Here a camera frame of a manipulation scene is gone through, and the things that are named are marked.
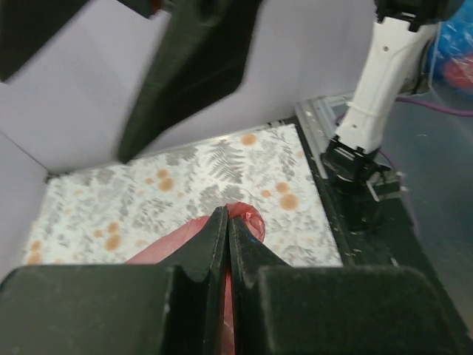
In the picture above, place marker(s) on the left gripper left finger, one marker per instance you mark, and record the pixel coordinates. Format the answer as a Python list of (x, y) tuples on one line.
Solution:
[(175, 306)]

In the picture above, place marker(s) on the floral patterned table mat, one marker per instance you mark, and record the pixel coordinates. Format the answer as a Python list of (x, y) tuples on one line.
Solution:
[(109, 214)]

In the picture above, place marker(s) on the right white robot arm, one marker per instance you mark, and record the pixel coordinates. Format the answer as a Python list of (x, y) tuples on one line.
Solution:
[(400, 31)]

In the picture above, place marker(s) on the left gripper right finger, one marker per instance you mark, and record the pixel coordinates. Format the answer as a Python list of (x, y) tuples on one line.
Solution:
[(281, 309)]

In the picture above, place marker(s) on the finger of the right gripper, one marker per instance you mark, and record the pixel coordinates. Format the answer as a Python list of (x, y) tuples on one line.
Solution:
[(200, 60), (26, 26)]

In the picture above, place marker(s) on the blue plastic bag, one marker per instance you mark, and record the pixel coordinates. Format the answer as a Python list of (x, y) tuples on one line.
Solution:
[(453, 56)]

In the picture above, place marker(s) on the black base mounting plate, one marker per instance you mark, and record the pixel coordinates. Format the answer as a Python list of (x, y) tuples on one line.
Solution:
[(390, 242)]

